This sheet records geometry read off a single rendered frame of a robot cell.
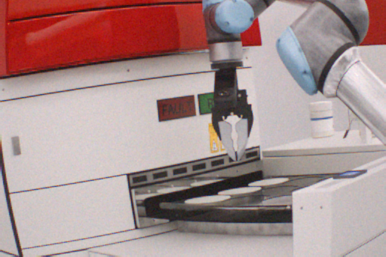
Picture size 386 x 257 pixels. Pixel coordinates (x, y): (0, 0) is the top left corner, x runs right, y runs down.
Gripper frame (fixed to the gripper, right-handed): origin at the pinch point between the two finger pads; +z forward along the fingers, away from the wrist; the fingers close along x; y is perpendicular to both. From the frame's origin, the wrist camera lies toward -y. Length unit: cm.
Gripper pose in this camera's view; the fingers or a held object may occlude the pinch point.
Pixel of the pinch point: (236, 155)
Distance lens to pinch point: 198.7
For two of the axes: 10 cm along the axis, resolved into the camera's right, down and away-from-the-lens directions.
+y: 0.7, -0.5, 10.0
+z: 1.1, 9.9, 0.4
